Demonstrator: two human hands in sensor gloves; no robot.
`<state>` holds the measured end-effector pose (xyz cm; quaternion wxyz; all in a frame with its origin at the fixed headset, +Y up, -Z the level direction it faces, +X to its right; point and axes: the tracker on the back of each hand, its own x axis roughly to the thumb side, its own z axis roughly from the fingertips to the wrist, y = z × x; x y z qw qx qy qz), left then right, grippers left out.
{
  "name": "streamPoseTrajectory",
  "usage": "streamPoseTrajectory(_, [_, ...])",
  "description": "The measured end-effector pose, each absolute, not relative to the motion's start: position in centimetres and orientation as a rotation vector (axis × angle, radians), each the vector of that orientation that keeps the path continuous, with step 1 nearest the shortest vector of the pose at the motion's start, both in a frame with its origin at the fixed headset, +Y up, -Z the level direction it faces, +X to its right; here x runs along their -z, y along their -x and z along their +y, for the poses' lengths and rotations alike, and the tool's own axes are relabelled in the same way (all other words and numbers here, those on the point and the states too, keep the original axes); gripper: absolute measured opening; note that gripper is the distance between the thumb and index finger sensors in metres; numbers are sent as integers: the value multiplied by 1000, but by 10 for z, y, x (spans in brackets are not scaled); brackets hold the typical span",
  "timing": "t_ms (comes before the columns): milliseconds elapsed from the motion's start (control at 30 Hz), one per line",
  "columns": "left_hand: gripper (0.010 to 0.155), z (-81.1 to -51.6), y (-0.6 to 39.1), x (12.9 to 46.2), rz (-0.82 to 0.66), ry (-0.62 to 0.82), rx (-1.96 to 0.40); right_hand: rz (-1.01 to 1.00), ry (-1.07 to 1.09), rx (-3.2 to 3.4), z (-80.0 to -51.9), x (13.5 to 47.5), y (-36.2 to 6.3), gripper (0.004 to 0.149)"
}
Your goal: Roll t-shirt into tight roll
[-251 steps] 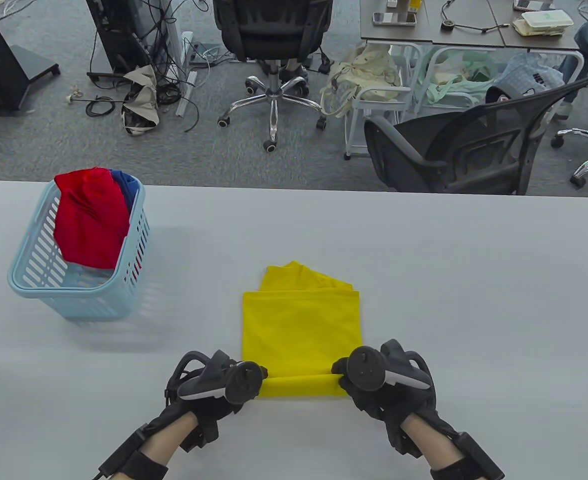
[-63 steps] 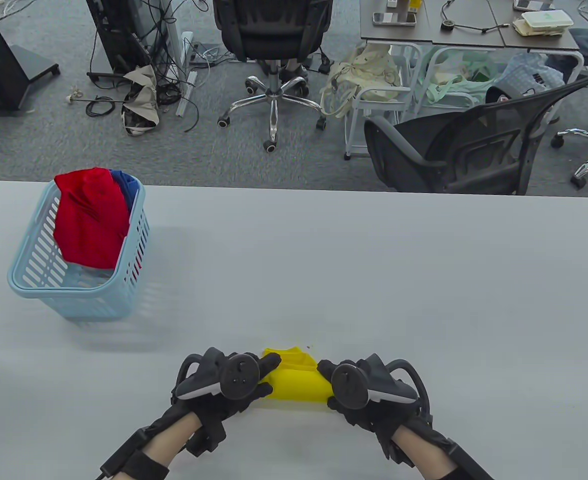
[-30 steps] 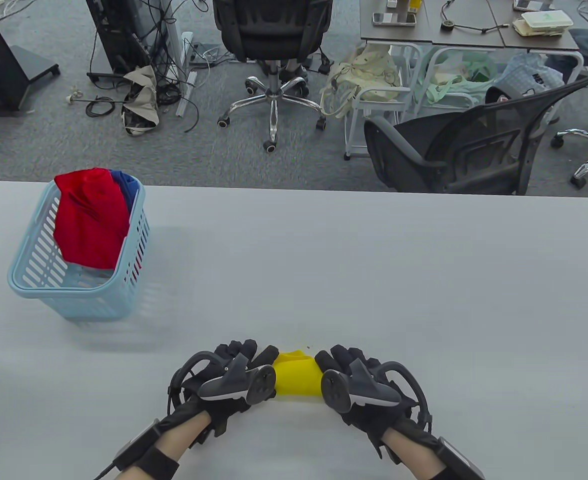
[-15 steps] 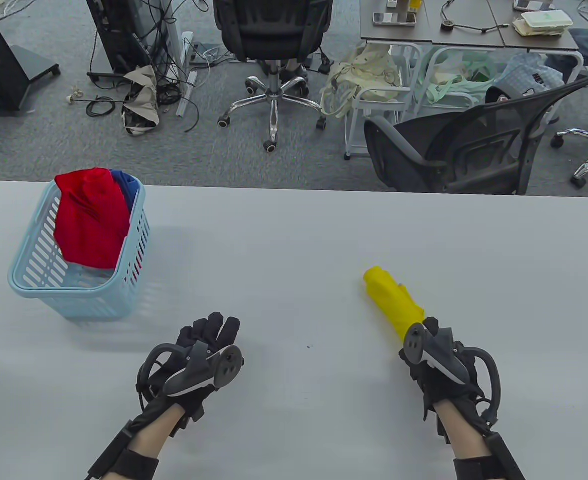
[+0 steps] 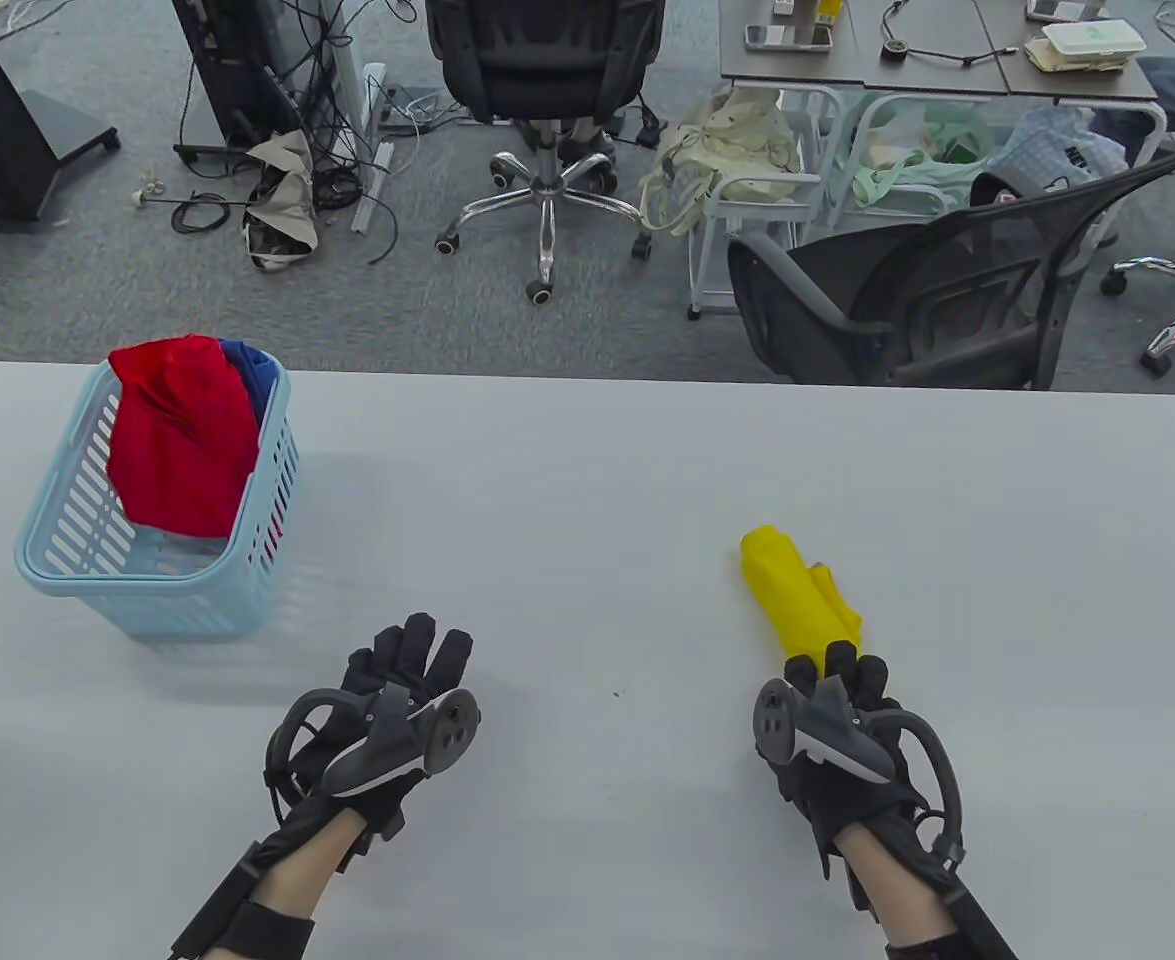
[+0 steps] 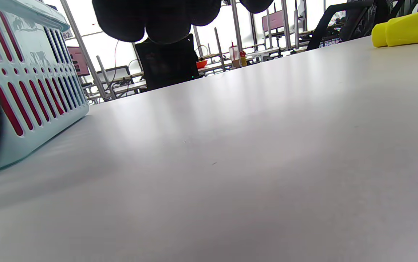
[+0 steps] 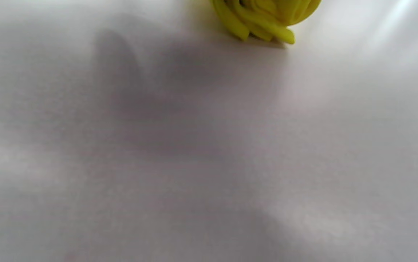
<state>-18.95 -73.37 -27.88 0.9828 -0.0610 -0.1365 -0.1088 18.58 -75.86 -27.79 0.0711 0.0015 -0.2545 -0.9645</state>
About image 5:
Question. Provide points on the person's left hand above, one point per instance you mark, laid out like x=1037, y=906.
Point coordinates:
x=402, y=665

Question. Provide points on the person's right hand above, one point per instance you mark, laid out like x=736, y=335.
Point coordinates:
x=852, y=675

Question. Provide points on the person's left middle finger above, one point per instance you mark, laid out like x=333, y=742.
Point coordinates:
x=420, y=645

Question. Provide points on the person's left little finger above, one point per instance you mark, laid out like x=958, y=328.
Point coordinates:
x=360, y=668

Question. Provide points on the person's right fingers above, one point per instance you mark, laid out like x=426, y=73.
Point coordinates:
x=842, y=662

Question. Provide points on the yellow cloth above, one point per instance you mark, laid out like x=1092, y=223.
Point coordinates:
x=797, y=590

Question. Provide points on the person's left forearm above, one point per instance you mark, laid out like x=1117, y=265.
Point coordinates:
x=312, y=850

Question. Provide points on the person's right forearm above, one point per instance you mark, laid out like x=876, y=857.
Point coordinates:
x=892, y=880

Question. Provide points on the grey controller on right glove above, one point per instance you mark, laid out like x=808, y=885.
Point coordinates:
x=827, y=735

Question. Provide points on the grey controller on glove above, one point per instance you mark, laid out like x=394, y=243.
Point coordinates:
x=827, y=735
x=397, y=740

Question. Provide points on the grey controller on left glove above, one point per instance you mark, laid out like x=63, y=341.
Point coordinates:
x=397, y=740

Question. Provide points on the light blue plastic basket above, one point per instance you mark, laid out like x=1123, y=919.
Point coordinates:
x=177, y=600

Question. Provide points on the red cloth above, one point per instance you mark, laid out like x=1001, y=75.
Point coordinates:
x=182, y=440

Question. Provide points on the blue cloth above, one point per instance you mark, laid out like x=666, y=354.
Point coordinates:
x=252, y=370

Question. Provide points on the black mesh chair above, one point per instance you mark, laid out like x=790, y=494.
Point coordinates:
x=947, y=280

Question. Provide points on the white metal trolley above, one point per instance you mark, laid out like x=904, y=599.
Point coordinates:
x=747, y=215

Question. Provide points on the beige and black floor bag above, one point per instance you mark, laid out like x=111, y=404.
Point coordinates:
x=282, y=200

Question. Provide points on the pale green cloth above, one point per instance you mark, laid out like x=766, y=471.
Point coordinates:
x=932, y=165

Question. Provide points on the white power strip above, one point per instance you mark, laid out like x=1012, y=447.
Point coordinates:
x=372, y=130

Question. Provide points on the beige tote bag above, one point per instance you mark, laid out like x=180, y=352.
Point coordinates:
x=722, y=150

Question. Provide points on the light checked bag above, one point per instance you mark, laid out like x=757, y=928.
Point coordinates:
x=1062, y=145

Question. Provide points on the brown table white legs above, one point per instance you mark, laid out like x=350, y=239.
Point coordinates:
x=847, y=65
x=1077, y=85

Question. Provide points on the black office chair chrome base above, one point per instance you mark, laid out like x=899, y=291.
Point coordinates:
x=542, y=60

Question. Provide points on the smartphone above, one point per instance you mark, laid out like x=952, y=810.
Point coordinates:
x=789, y=37

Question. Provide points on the yellow bottle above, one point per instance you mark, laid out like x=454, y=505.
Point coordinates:
x=828, y=10

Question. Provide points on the white food container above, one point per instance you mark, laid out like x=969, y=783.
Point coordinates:
x=1087, y=45

